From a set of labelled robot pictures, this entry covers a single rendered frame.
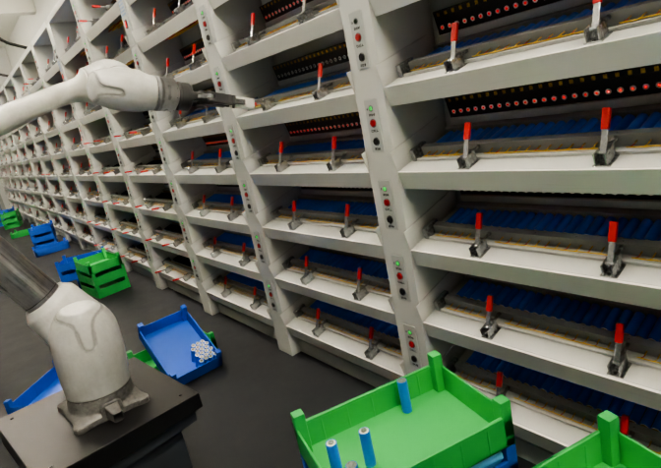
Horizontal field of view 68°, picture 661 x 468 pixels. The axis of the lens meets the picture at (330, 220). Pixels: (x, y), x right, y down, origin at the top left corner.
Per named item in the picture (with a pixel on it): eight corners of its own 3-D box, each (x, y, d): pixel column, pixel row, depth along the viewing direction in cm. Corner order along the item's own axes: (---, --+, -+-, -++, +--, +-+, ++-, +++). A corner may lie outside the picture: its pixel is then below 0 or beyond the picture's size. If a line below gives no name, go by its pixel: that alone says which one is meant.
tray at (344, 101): (361, 110, 118) (346, 73, 115) (241, 130, 166) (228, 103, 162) (411, 78, 128) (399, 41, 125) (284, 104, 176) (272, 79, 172)
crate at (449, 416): (347, 536, 68) (336, 488, 66) (299, 451, 86) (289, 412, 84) (515, 443, 78) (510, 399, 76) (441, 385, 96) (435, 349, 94)
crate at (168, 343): (222, 365, 190) (221, 350, 185) (172, 390, 178) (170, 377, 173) (186, 317, 207) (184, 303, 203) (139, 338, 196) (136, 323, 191)
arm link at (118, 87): (161, 75, 124) (145, 67, 133) (94, 66, 114) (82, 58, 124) (157, 118, 127) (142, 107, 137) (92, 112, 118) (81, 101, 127)
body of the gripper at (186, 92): (169, 111, 136) (201, 114, 142) (181, 107, 130) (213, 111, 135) (168, 84, 136) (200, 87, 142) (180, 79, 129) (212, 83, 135)
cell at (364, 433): (368, 469, 78) (361, 435, 77) (363, 462, 80) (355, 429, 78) (378, 464, 79) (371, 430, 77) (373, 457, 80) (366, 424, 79)
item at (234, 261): (266, 283, 187) (249, 253, 181) (200, 262, 234) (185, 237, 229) (303, 252, 197) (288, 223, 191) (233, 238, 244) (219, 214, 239)
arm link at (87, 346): (66, 412, 115) (41, 326, 111) (60, 382, 131) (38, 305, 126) (137, 384, 123) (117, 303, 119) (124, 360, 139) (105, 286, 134)
